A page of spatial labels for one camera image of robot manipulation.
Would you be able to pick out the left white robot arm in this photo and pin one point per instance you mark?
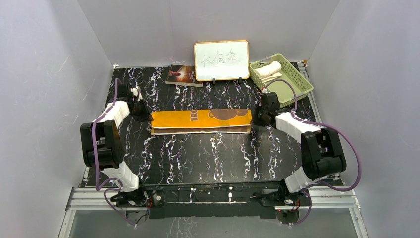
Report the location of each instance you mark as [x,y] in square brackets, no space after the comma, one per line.
[103,149]

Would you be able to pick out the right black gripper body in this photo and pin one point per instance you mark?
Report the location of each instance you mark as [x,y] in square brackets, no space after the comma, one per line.
[259,117]

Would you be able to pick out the yellow bear towel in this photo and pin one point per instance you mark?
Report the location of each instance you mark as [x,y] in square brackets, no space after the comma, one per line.
[234,121]

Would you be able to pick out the white towel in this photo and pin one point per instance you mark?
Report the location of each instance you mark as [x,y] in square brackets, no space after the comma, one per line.
[270,71]

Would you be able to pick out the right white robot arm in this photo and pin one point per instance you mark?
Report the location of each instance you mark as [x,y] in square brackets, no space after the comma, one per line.
[321,150]

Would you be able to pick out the green plastic basket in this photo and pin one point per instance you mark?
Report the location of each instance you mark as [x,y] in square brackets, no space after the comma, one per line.
[291,86]

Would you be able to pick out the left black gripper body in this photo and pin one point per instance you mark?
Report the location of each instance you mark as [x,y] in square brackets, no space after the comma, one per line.
[141,113]

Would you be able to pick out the dark paperback book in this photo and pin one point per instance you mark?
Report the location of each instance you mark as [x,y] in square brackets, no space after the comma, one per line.
[183,75]

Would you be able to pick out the small whiteboard orange frame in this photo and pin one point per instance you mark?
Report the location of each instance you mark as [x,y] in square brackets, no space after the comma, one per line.
[221,60]

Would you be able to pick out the black base frame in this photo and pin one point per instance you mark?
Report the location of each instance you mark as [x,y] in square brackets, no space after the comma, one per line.
[238,199]

